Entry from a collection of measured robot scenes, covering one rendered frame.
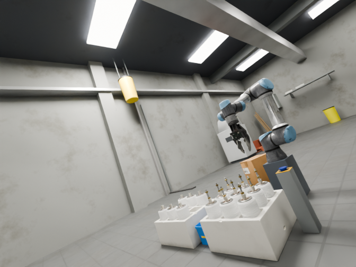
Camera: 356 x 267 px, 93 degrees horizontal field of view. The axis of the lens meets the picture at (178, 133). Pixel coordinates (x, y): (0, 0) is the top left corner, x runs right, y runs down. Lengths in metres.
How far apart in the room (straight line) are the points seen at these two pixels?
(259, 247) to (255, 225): 0.10
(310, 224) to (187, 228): 0.68
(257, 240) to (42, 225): 3.27
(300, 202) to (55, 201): 3.46
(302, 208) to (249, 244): 0.32
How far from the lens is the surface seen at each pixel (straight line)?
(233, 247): 1.10
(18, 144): 3.93
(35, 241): 3.73
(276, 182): 1.58
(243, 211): 0.99
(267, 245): 0.99
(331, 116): 8.46
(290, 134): 1.46
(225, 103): 1.16
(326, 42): 9.23
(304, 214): 1.13
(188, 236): 1.33
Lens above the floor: 0.53
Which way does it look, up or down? 10 degrees up
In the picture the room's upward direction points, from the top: 21 degrees counter-clockwise
